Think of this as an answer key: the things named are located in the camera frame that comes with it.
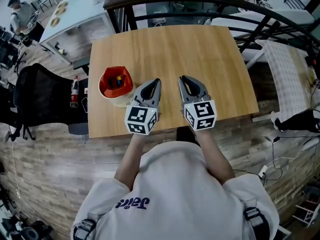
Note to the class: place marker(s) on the cream bucket with orange liner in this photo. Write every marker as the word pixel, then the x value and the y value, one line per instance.
pixel 120 101

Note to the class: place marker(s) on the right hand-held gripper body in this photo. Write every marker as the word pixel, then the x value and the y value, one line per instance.
pixel 202 114

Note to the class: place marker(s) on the gray round device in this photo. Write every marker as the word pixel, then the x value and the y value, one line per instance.
pixel 29 233

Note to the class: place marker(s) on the person's black trouser leg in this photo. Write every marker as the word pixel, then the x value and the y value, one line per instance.
pixel 185 134

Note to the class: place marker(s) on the white metal frame rack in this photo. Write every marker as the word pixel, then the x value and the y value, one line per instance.
pixel 305 215

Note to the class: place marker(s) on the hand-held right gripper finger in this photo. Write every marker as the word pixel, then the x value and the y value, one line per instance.
pixel 183 91
pixel 203 91

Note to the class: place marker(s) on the white long table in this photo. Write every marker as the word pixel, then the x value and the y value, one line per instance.
pixel 292 15

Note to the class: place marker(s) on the white power strip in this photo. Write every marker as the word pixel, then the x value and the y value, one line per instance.
pixel 18 193
pixel 262 171

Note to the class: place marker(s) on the blue plastic block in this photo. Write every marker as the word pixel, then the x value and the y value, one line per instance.
pixel 119 83

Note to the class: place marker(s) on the person's left forearm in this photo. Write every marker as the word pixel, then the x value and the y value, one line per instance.
pixel 127 164

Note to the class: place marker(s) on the red white card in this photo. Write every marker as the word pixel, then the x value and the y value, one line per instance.
pixel 86 91

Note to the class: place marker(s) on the black mesh office chair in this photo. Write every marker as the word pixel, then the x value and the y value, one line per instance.
pixel 42 94

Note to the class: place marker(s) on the black smartphone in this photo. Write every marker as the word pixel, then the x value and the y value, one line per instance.
pixel 85 105

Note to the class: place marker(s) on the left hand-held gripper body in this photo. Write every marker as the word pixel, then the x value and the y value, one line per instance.
pixel 138 119

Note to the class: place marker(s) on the red label soda bottle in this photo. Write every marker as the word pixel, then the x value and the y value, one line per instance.
pixel 74 92

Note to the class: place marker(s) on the person's white shirt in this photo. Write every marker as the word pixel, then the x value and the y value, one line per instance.
pixel 175 189

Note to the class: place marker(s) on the black swivel chair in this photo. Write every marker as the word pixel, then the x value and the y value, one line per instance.
pixel 7 51

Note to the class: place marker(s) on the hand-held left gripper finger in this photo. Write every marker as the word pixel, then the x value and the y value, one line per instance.
pixel 157 99
pixel 138 94

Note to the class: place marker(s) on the table with patterned cloth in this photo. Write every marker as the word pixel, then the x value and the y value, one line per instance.
pixel 282 71

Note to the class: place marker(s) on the round brown plate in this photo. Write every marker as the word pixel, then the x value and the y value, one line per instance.
pixel 60 11
pixel 55 22
pixel 62 4

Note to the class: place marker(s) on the red emergency stop button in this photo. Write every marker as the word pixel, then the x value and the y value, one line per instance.
pixel 314 61

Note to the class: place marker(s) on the person's right forearm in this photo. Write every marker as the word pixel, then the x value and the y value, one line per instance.
pixel 215 156

